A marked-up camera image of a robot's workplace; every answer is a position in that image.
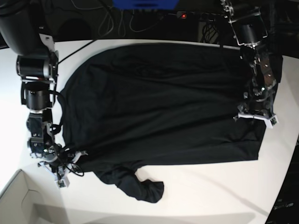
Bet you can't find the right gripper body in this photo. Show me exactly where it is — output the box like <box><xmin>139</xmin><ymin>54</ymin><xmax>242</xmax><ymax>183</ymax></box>
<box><xmin>37</xmin><ymin>151</ymin><xmax>88</xmax><ymax>188</ymax></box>

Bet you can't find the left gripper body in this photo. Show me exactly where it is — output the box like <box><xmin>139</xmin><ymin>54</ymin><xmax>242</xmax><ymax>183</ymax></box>
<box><xmin>233</xmin><ymin>103</ymin><xmax>278</xmax><ymax>129</ymax></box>

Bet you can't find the black t-shirt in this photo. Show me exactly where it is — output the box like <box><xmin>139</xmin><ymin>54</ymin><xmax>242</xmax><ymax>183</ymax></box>
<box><xmin>61</xmin><ymin>44</ymin><xmax>266</xmax><ymax>203</ymax></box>

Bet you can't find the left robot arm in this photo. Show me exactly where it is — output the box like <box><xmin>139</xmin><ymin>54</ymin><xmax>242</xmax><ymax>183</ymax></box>
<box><xmin>221</xmin><ymin>0</ymin><xmax>279</xmax><ymax>129</ymax></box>

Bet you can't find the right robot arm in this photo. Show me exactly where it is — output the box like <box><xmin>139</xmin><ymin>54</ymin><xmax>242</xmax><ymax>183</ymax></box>
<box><xmin>0</xmin><ymin>0</ymin><xmax>87</xmax><ymax>188</ymax></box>

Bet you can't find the black power strip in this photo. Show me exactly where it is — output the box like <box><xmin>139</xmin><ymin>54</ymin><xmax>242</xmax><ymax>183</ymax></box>
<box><xmin>175</xmin><ymin>11</ymin><xmax>224</xmax><ymax>21</ymax></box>

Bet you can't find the blue bin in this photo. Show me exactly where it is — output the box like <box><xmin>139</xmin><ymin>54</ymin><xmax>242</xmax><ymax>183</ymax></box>
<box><xmin>113</xmin><ymin>0</ymin><xmax>179</xmax><ymax>10</ymax></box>

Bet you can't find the black cable bundle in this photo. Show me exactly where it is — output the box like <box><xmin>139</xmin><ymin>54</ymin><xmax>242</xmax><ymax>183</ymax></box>
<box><xmin>200</xmin><ymin>21</ymin><xmax>220</xmax><ymax>45</ymax></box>

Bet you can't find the grey looped cable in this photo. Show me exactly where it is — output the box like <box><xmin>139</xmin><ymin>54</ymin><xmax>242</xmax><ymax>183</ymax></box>
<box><xmin>70</xmin><ymin>0</ymin><xmax>164</xmax><ymax>36</ymax></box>

